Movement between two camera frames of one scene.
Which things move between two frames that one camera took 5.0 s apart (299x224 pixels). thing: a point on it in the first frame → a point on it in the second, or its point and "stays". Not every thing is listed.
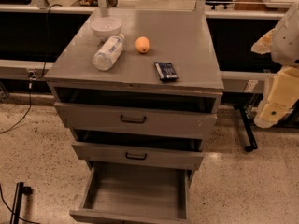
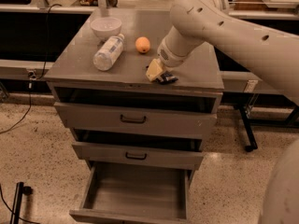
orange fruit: [142, 44] stays
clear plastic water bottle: [110, 52] stays
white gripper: [287, 44] → [167, 58]
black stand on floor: [21, 189] stays
